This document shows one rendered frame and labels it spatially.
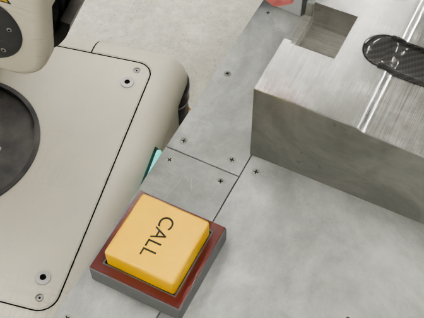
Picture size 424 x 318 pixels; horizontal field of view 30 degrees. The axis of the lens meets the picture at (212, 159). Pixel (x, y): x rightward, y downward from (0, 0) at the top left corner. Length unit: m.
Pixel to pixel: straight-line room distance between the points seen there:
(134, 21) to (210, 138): 1.25
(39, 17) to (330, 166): 0.39
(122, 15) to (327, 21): 1.29
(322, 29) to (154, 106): 0.73
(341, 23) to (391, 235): 0.18
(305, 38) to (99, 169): 0.69
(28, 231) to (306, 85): 0.74
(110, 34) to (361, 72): 1.32
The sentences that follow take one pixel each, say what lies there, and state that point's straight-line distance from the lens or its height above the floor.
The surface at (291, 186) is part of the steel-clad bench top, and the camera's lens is 0.68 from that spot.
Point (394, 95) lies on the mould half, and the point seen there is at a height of 0.89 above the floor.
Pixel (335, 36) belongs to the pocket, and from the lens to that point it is 0.70.
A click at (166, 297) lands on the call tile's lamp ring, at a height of 0.82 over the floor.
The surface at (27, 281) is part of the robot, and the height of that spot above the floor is 0.28.
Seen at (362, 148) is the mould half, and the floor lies 0.87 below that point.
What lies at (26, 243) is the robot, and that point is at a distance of 1.27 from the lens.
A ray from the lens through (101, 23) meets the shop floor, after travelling 1.94.
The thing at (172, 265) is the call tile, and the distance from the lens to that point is 0.60.
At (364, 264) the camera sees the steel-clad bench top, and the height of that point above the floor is 0.80.
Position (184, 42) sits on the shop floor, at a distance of 1.88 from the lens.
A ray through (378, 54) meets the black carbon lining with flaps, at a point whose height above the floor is 0.89.
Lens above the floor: 1.37
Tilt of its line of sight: 55 degrees down
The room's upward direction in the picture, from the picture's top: 1 degrees counter-clockwise
